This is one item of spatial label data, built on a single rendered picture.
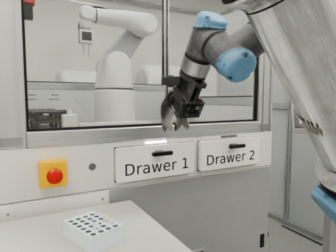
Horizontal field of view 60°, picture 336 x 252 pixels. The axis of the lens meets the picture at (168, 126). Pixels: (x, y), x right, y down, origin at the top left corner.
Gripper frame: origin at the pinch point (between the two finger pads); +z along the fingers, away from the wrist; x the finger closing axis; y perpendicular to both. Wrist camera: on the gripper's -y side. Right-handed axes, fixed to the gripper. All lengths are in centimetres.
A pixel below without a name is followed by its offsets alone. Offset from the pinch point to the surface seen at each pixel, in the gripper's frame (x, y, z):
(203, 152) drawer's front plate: 17.3, 0.2, 13.0
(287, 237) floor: 143, -4, 124
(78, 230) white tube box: -31.0, 25.4, 7.1
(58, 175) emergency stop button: -32.9, 6.5, 10.1
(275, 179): 162, -51, 112
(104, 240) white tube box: -26.3, 29.4, 6.1
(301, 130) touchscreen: 65, -1, 6
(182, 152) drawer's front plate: 8.5, 0.0, 12.3
